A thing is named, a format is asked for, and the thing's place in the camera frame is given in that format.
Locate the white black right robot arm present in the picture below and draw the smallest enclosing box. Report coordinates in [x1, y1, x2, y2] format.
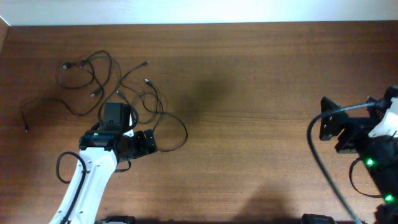
[319, 86, 397, 223]

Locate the black usb cable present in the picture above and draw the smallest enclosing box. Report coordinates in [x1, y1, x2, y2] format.
[79, 50, 150, 125]
[21, 58, 106, 132]
[119, 78, 188, 153]

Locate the wooden side panel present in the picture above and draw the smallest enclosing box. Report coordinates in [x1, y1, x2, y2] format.
[0, 17, 10, 52]

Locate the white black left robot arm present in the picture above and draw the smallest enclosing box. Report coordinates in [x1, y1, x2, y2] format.
[50, 103, 158, 223]

